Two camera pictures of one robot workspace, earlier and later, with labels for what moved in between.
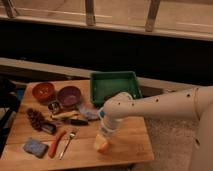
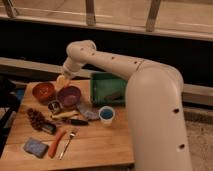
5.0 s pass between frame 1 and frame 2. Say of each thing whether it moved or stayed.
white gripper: moved
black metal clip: stayed
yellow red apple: moved
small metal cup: stayed
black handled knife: stayed
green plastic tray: stayed
